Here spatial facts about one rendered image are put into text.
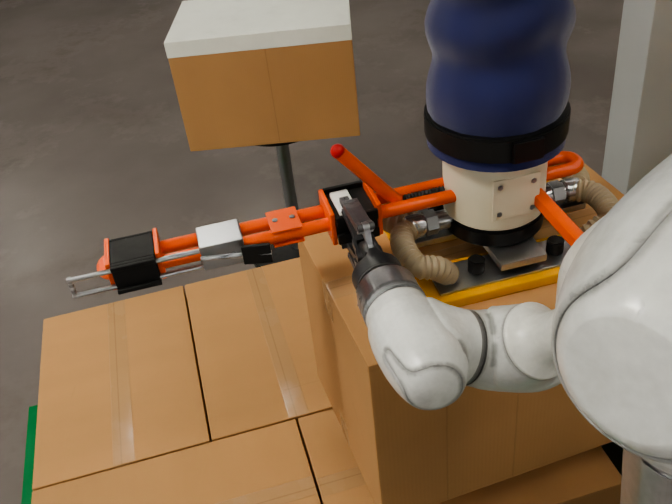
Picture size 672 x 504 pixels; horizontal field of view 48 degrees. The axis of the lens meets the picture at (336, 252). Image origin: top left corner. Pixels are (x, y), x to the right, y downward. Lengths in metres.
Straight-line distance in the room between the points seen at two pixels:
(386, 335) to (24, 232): 2.99
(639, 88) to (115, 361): 1.79
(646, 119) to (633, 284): 2.34
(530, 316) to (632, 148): 1.80
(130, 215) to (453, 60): 2.71
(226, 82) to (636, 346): 2.31
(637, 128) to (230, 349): 1.52
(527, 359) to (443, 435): 0.38
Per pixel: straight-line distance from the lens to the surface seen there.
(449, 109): 1.15
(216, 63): 2.59
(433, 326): 0.94
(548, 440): 1.49
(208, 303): 2.15
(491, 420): 1.36
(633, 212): 0.42
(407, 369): 0.92
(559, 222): 1.19
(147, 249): 1.20
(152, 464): 1.80
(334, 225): 1.20
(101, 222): 3.69
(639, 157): 2.78
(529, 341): 0.98
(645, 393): 0.40
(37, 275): 3.48
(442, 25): 1.12
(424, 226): 1.28
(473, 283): 1.25
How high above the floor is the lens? 1.89
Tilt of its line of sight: 37 degrees down
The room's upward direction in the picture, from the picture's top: 7 degrees counter-clockwise
